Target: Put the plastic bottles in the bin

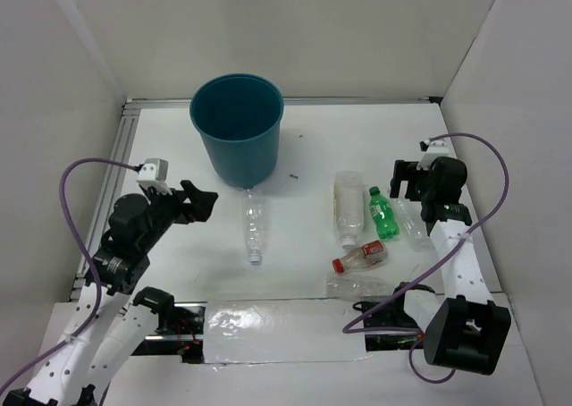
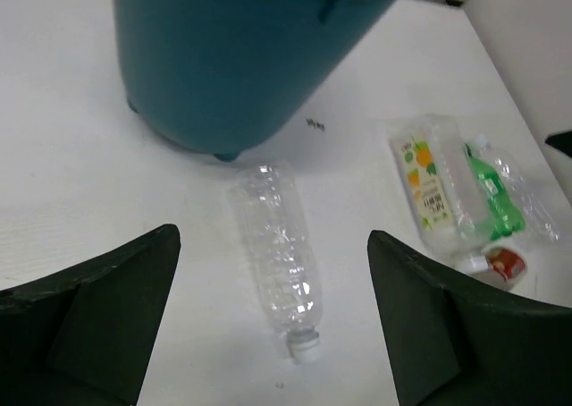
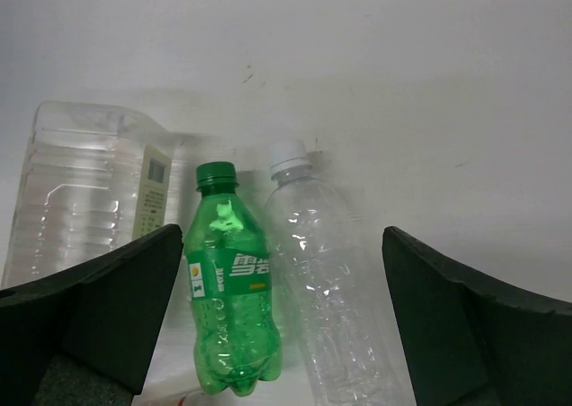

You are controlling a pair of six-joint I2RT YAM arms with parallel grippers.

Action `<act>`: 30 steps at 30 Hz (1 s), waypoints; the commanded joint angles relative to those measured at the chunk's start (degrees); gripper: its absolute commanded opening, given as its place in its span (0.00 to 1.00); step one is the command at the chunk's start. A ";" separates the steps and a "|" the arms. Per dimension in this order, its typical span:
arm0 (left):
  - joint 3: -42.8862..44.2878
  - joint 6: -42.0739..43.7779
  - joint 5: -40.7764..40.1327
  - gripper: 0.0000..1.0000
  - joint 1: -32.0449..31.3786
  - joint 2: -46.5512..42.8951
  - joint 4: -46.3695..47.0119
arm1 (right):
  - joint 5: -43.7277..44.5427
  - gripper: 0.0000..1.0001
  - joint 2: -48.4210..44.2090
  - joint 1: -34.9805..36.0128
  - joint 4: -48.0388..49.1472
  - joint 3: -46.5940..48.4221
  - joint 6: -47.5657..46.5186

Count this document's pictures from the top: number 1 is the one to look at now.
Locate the teal plastic bin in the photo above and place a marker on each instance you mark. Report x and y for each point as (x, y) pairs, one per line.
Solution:
(238, 117)

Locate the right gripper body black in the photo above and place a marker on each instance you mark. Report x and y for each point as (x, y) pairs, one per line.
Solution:
(430, 188)

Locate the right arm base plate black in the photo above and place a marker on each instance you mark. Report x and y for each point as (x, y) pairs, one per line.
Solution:
(392, 315)

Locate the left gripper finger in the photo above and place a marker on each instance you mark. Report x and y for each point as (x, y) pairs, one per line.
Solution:
(194, 214)
(199, 199)

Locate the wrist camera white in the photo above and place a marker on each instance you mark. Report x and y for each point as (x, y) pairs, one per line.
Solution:
(431, 149)
(153, 174)

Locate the silver tape sheet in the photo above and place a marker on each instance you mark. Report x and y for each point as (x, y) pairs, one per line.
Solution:
(280, 331)

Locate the large clear square bottle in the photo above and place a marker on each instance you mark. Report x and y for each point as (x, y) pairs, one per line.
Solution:
(348, 207)

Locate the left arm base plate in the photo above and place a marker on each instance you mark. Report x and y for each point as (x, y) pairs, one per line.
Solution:
(181, 337)

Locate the red cap red label bottle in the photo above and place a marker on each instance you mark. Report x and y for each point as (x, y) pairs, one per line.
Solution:
(361, 258)

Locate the clear bottle white cap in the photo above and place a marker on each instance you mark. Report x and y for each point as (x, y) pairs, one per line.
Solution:
(254, 215)
(412, 227)

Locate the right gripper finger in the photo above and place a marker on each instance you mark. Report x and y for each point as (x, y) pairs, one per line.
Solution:
(415, 182)
(400, 174)

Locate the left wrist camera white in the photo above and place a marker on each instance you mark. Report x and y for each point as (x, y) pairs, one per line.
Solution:
(153, 174)

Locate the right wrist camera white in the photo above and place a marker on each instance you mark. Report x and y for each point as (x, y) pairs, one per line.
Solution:
(431, 149)

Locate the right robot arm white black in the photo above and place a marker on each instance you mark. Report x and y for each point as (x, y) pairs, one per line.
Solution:
(466, 330)

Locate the clear bottle front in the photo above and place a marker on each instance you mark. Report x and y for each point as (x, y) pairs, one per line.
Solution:
(355, 288)

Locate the green soda bottle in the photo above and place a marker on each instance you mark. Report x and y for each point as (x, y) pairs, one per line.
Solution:
(382, 214)

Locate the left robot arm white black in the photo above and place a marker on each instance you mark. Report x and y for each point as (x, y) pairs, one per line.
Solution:
(113, 316)

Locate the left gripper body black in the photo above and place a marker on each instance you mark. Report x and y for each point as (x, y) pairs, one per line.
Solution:
(166, 209)

